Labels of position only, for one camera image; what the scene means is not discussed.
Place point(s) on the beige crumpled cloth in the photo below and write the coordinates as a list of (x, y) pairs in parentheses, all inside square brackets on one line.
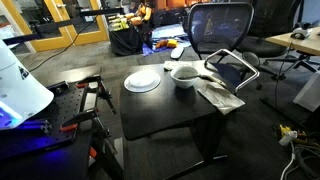
[(220, 98)]

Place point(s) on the long black bar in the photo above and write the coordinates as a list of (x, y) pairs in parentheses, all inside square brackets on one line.
[(60, 23)]

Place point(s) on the white flat panel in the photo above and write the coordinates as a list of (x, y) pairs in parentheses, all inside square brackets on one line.
[(308, 93)]

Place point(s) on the black office chair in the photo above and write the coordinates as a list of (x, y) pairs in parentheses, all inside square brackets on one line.
[(273, 20)]

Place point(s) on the yellow green items pile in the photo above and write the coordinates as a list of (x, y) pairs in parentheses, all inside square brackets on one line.
[(121, 23)]

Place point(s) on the yellow power plug block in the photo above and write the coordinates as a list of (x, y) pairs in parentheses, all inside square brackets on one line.
[(285, 129)]

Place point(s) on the yellow door frame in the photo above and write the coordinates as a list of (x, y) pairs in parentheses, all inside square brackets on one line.
[(55, 40)]

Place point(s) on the black side table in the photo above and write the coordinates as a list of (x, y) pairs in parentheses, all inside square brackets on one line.
[(156, 110)]

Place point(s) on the paintbrush with pale bristles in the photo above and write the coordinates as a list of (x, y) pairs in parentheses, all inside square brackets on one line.
[(213, 80)]

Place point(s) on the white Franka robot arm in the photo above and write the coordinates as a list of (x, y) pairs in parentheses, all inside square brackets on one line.
[(20, 90)]

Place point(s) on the white ceramic bowl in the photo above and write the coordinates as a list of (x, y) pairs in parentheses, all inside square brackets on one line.
[(184, 82)]

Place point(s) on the light wooden desk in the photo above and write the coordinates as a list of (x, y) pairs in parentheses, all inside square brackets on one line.
[(300, 43)]

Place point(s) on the black robot stand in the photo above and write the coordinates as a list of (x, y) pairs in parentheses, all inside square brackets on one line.
[(66, 166)]

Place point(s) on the white round plate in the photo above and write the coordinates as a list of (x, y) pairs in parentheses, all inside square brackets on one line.
[(141, 81)]

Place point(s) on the blue tarp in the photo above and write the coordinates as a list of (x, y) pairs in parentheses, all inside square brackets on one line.
[(166, 33)]

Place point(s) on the mesh back office chair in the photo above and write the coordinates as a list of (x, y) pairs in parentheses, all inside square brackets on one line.
[(220, 25)]

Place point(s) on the grey oblong object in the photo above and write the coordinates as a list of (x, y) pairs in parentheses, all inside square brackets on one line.
[(177, 52)]

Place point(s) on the grey device on desk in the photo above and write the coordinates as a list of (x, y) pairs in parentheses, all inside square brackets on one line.
[(300, 33)]

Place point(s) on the orange yellow object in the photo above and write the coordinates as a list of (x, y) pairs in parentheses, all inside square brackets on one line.
[(168, 43)]

